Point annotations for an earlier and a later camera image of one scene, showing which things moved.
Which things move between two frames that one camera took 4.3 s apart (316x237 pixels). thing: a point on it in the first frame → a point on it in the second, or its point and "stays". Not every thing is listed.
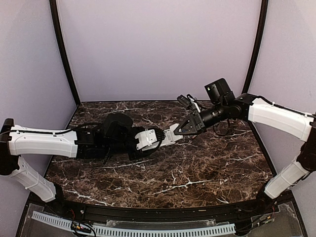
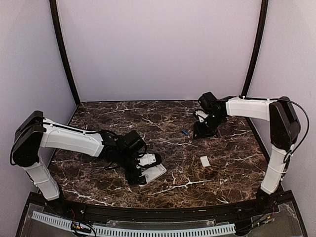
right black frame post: (261, 26) stays
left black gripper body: (136, 156) → (128, 174)
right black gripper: (196, 117) → (200, 132)
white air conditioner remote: (170, 137) → (153, 173)
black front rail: (67, 205) stays
